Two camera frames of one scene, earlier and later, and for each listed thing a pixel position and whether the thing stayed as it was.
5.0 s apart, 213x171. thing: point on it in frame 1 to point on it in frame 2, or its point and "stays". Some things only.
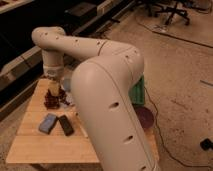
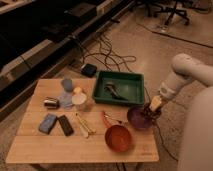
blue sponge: x=47 y=123 stays
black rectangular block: x=66 y=125 stays
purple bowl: x=144 y=115 stays
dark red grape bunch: x=52 y=101 to x=149 y=114
